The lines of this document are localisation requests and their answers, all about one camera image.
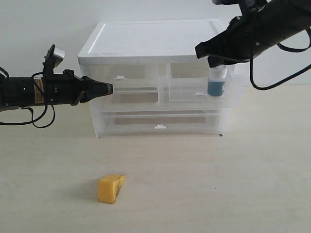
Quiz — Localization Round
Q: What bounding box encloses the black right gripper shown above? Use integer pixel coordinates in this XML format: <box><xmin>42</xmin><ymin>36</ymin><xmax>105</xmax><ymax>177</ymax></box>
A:
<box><xmin>195</xmin><ymin>0</ymin><xmax>287</xmax><ymax>68</ymax></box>

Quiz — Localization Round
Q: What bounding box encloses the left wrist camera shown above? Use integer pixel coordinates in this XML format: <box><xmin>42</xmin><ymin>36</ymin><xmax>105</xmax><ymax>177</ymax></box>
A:
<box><xmin>42</xmin><ymin>44</ymin><xmax>65</xmax><ymax>74</ymax></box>

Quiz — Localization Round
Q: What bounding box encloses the wide clear drawer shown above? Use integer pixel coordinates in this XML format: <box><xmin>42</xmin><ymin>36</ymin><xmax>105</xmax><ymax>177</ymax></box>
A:
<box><xmin>89</xmin><ymin>93</ymin><xmax>223</xmax><ymax>112</ymax></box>
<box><xmin>93</xmin><ymin>110</ymin><xmax>224</xmax><ymax>137</ymax></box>

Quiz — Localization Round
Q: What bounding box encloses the white blue pill bottle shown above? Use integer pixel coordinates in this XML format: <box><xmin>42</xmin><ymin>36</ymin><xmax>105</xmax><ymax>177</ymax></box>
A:
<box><xmin>207</xmin><ymin>66</ymin><xmax>227</xmax><ymax>97</ymax></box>

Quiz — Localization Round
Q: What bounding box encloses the yellow cheese wedge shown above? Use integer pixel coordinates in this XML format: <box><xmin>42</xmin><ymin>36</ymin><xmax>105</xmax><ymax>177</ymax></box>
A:
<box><xmin>97</xmin><ymin>174</ymin><xmax>125</xmax><ymax>204</ymax></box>

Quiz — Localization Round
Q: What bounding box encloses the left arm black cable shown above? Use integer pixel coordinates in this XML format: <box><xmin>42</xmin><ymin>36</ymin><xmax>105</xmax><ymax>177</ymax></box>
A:
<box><xmin>0</xmin><ymin>66</ymin><xmax>56</xmax><ymax>129</ymax></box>

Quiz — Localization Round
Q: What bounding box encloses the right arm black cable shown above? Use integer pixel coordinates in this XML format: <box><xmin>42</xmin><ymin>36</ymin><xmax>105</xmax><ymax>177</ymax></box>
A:
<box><xmin>249</xmin><ymin>24</ymin><xmax>311</xmax><ymax>91</ymax></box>

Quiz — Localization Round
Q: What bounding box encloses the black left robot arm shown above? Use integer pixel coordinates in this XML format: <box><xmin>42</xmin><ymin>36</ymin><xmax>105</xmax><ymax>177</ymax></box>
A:
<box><xmin>0</xmin><ymin>69</ymin><xmax>114</xmax><ymax>111</ymax></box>

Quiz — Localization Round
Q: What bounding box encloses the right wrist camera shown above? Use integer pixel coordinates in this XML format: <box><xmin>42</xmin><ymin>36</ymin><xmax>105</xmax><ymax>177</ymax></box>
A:
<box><xmin>212</xmin><ymin>0</ymin><xmax>239</xmax><ymax>5</ymax></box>

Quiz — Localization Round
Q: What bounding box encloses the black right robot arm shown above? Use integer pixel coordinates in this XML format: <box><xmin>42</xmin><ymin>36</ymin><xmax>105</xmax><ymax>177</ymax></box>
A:
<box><xmin>195</xmin><ymin>0</ymin><xmax>311</xmax><ymax>67</ymax></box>

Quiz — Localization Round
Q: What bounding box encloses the white plastic drawer cabinet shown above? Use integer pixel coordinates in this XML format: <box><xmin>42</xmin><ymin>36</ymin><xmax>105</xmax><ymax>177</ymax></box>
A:
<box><xmin>78</xmin><ymin>19</ymin><xmax>230</xmax><ymax>136</ymax></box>

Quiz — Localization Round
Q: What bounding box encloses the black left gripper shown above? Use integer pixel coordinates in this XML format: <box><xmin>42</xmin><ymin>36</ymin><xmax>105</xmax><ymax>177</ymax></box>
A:
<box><xmin>43</xmin><ymin>69</ymin><xmax>113</xmax><ymax>106</ymax></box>

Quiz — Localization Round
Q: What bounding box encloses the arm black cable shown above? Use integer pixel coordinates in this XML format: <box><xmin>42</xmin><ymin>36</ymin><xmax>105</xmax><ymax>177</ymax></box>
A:
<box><xmin>249</xmin><ymin>24</ymin><xmax>311</xmax><ymax>91</ymax></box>
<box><xmin>0</xmin><ymin>66</ymin><xmax>56</xmax><ymax>129</ymax></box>

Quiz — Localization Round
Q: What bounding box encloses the bottom wide clear drawer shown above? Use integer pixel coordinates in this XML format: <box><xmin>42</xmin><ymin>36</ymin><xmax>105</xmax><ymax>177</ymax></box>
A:
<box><xmin>93</xmin><ymin>110</ymin><xmax>224</xmax><ymax>137</ymax></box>

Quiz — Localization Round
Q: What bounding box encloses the middle wide clear drawer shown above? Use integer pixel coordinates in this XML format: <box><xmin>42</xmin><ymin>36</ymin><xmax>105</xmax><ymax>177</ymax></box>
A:
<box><xmin>89</xmin><ymin>93</ymin><xmax>223</xmax><ymax>112</ymax></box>

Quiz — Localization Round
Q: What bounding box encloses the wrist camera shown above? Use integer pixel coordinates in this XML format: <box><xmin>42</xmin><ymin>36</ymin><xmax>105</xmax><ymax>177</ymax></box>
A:
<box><xmin>212</xmin><ymin>0</ymin><xmax>239</xmax><ymax>5</ymax></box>
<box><xmin>42</xmin><ymin>44</ymin><xmax>65</xmax><ymax>74</ymax></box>

